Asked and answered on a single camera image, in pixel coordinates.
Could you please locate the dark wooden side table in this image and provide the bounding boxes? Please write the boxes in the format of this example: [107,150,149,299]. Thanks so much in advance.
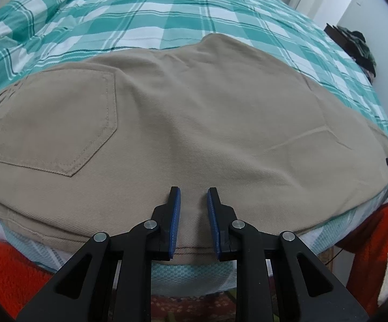
[324,24,349,53]

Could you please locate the dark clothes pile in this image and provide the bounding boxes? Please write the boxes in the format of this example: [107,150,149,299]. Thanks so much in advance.
[336,25,377,77]

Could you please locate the beige khaki pants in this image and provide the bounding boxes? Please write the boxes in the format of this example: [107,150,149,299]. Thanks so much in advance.
[0,34,388,264]

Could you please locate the orange red fleece garment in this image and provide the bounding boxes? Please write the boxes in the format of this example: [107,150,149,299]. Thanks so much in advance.
[0,203,388,318]

